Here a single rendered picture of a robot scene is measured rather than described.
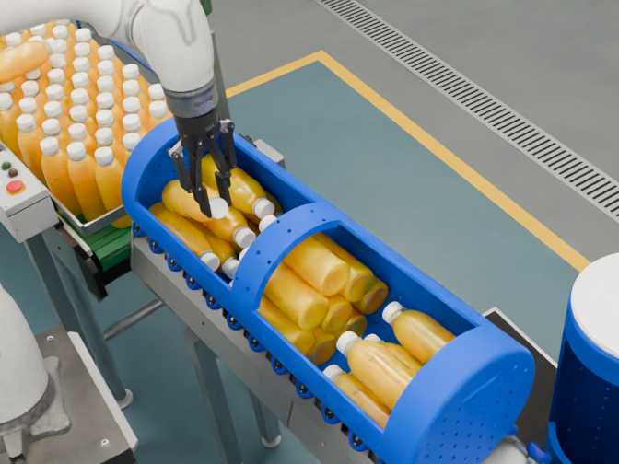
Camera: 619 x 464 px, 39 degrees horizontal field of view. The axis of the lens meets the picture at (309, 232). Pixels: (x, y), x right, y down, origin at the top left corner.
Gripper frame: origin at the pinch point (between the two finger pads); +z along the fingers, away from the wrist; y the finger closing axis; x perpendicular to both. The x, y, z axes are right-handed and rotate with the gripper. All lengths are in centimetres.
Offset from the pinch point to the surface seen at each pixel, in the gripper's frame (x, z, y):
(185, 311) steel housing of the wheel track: 10.5, 35.5, -7.5
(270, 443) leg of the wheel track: 23, 121, 12
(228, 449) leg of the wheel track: 22, 108, -2
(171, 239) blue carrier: 5.1, 9.5, -8.4
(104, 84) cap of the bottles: 66, 11, 10
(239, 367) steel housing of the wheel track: -9.7, 36.1, -7.7
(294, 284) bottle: -22.8, 7.2, 0.4
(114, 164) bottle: 40.3, 14.1, -2.4
